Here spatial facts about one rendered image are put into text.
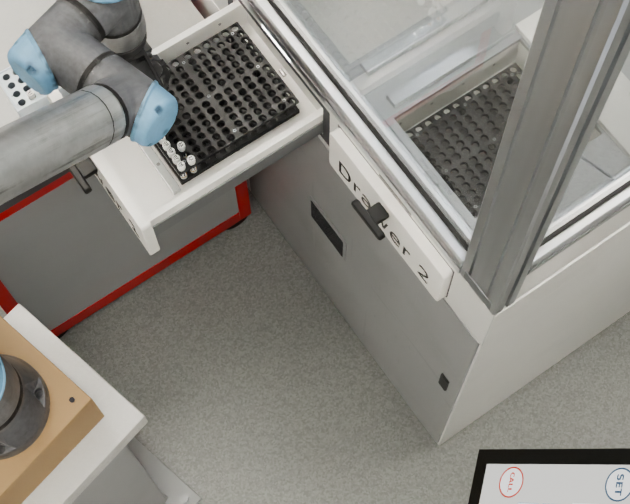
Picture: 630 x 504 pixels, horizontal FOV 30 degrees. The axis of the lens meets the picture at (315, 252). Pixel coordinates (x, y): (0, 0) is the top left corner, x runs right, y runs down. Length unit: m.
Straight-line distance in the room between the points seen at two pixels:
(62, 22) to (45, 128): 0.21
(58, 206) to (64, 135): 0.78
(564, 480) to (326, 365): 1.21
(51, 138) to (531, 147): 0.53
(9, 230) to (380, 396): 0.93
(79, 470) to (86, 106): 0.65
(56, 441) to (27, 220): 0.50
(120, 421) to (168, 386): 0.80
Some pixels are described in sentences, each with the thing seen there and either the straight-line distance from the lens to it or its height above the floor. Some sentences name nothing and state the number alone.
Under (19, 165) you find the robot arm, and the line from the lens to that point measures 1.33.
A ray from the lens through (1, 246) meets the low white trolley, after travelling 2.17.
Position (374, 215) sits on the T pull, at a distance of 1.77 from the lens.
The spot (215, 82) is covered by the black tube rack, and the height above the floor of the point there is 0.90.
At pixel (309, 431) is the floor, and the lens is 2.61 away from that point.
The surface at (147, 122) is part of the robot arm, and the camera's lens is 1.45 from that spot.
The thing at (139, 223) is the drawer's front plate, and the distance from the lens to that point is 1.77.
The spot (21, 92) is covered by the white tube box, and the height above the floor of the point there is 0.80.
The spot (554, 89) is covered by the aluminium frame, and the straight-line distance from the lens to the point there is 1.16.
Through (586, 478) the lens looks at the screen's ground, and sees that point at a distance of 1.49.
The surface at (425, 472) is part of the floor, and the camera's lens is 2.60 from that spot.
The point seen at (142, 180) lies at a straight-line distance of 1.90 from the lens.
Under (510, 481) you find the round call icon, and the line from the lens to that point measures 1.57.
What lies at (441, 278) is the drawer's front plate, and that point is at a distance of 1.74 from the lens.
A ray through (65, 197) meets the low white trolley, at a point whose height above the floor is 0.63.
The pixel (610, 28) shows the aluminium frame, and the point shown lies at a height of 1.69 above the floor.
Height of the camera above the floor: 2.54
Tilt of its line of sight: 69 degrees down
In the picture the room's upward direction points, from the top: 1 degrees counter-clockwise
